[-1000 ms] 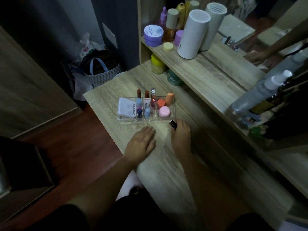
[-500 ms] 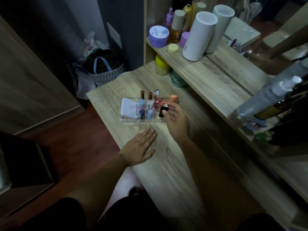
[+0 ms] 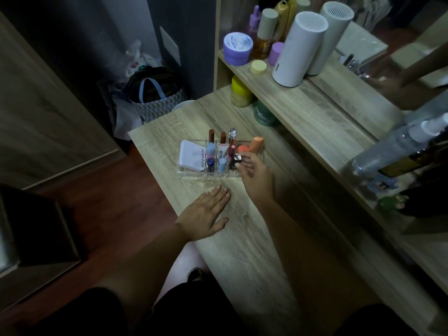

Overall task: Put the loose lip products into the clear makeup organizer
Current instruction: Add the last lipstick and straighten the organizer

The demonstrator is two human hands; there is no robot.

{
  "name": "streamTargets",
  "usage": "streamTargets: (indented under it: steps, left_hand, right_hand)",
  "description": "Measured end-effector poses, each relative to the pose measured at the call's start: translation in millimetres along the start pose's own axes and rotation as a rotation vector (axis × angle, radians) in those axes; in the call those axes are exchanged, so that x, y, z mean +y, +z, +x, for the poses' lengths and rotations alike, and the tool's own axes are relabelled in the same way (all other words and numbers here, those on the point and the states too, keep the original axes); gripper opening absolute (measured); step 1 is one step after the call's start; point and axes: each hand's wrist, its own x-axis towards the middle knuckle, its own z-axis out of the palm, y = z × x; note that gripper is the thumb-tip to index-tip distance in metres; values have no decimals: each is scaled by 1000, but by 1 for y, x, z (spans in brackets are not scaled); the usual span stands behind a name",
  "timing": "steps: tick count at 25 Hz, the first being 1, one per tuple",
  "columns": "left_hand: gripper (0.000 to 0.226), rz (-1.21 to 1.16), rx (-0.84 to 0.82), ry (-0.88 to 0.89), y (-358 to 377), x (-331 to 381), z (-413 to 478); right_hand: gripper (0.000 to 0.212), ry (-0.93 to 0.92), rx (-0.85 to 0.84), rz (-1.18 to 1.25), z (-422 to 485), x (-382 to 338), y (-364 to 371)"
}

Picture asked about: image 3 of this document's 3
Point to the person's left hand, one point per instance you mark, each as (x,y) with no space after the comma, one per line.
(201,216)

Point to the person's right hand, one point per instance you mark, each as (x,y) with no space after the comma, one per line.
(259,181)

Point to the person's right fingers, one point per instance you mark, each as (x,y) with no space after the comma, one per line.
(246,163)

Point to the person's left middle finger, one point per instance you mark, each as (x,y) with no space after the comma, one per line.
(220,198)

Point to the person's left thumb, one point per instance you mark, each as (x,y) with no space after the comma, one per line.
(217,226)

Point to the person's left little finger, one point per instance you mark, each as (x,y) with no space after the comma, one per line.
(205,198)

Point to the small dark lipstick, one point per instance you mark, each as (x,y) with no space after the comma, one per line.
(238,160)

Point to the person's left forearm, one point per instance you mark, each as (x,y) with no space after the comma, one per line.
(140,272)

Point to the person's right forearm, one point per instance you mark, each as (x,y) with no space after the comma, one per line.
(308,262)

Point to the small orange makeup sponge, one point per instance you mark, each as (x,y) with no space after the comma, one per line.
(242,149)

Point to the red lip tint tube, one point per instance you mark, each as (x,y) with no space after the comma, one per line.
(231,150)

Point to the white and blue tube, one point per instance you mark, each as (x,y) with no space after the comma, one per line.
(222,157)

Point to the clear acrylic cosmetics organizer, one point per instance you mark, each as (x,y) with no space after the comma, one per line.
(196,172)

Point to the clear cap lip gloss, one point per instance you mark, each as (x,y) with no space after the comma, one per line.
(232,133)

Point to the dark blue small tube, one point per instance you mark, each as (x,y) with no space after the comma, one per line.
(210,165)

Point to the brown cap lipstick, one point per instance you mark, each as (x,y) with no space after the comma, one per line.
(211,135)
(223,137)

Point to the white compact case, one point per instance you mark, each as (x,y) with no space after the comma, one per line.
(191,156)

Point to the green jar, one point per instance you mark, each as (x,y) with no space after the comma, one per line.
(264,114)

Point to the wooden vanity shelf unit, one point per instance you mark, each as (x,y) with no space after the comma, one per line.
(315,111)

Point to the white round bin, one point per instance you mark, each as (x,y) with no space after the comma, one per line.
(182,106)

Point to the person's black shorts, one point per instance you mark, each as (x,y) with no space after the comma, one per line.
(196,311)

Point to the small pale yellow jar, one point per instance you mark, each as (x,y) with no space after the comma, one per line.
(258,67)

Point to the patterned tote bag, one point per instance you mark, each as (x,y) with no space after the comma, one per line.
(157,99)

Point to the small purple jar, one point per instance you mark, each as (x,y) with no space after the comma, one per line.
(275,53)

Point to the purple cream jar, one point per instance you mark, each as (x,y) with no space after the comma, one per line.
(238,48)

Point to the white cylindrical device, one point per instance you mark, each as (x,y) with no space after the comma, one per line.
(299,48)

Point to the amber bottle with beige cap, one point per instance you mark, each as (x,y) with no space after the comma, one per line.
(265,36)

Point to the blue hair claw clip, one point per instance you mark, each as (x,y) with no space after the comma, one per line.
(382,182)

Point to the purple dropper bottle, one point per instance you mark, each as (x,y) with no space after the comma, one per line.
(253,20)

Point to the clear spray bottle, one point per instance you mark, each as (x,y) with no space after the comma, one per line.
(395,145)

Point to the white plastic bag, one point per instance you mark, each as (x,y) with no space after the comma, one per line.
(134,62)

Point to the green hair claw clip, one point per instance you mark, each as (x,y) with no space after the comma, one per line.
(392,202)

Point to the tall yellow bottle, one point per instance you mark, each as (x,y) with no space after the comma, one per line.
(282,15)

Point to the dark glass bottle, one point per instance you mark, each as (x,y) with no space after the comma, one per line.
(416,159)

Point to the dark storage box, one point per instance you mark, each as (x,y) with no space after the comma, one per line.
(35,230)

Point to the wooden wardrobe door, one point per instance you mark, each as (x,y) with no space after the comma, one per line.
(42,111)

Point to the wall socket plate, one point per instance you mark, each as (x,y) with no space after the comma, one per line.
(170,45)

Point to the wall mirror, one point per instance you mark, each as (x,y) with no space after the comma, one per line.
(385,48)

